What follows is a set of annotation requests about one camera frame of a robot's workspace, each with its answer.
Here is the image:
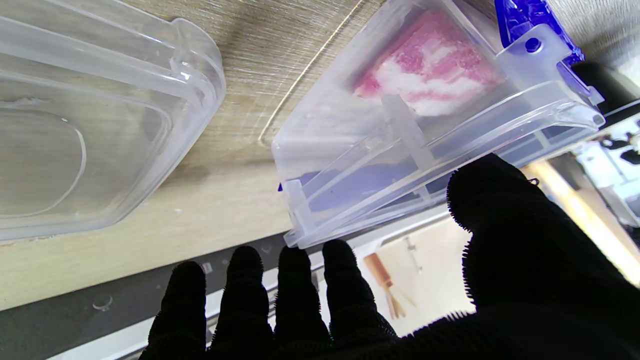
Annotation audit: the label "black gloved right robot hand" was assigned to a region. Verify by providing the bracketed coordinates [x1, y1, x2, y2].
[140, 152, 640, 360]

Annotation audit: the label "clear plastic container blue flaps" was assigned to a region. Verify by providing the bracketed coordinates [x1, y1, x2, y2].
[271, 0, 606, 250]

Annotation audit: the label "clear lid with blue label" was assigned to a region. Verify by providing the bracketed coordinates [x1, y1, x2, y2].
[0, 0, 227, 243]

